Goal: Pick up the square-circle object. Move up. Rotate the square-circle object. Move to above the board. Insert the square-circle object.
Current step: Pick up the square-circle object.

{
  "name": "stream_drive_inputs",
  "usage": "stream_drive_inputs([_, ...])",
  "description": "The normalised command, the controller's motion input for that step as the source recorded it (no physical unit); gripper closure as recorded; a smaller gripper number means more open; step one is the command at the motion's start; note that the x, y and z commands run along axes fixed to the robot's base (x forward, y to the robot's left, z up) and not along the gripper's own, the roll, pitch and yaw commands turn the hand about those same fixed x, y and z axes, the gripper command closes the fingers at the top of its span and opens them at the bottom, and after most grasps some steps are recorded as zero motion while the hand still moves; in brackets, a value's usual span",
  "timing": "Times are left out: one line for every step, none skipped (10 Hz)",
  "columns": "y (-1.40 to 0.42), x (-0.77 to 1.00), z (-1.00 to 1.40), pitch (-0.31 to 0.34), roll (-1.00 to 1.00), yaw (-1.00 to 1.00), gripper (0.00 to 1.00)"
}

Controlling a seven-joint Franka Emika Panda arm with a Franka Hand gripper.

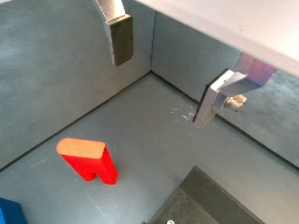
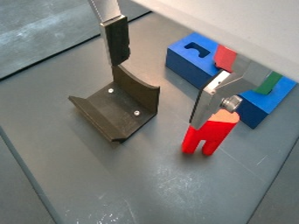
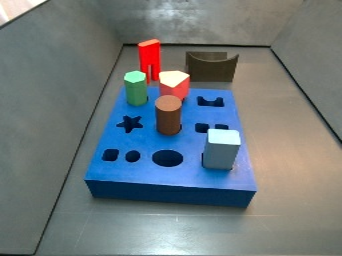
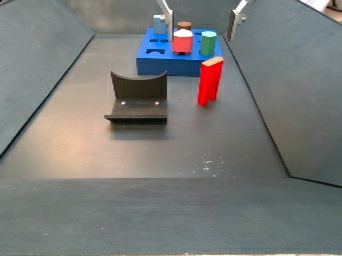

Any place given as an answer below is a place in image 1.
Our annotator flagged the blue shape sorter board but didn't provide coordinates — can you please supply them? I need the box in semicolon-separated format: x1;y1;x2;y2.
0;198;28;224

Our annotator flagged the red two-legged block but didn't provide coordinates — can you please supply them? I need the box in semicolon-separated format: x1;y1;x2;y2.
56;138;118;185

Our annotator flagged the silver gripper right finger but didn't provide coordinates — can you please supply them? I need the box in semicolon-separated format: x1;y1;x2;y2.
193;53;277;129

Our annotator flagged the dark grey curved bracket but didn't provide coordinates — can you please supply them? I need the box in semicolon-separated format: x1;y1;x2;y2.
143;166;266;224

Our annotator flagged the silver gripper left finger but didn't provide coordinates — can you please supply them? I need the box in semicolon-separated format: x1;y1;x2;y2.
93;0;134;67

